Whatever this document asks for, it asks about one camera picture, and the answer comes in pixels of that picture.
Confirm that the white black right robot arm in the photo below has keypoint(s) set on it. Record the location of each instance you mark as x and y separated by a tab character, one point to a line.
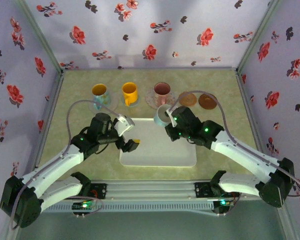
247	157

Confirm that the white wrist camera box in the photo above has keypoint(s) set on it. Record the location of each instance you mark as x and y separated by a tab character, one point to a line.
123	125
173	120

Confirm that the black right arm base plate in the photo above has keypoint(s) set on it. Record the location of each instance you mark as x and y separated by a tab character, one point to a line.
202	190

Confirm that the white rectangular tray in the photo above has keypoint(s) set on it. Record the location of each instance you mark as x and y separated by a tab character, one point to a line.
157	150

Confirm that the aluminium mounting rail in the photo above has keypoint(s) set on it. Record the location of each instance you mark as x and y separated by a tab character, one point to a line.
150	190

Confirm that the blue floral mug yellow inside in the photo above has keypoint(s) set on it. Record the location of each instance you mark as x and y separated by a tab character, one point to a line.
101	97

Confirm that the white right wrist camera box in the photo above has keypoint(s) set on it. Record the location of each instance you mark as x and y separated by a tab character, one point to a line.
173	120

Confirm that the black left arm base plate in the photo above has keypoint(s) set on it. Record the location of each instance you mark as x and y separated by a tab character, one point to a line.
100	191

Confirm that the cork round coaster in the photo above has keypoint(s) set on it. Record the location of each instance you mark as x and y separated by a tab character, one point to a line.
187	100

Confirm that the aluminium table side rail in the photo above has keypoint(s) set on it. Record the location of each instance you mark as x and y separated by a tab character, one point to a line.
245	95
55	90

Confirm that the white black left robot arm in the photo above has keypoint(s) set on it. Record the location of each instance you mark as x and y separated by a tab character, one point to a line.
52	167

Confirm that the floral print round coaster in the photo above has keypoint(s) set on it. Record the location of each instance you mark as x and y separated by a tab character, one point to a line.
150	100

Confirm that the dark brown round coaster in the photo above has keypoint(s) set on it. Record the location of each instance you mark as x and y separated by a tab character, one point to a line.
207	102

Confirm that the aluminium frame post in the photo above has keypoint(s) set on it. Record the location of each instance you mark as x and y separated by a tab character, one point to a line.
255	40
43	40

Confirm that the light blue mug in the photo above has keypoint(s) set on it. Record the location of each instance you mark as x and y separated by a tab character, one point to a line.
158	120

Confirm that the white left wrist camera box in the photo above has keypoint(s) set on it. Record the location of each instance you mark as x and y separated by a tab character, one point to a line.
123	125

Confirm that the pink mug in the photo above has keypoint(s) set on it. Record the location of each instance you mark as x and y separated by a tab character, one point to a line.
162	93

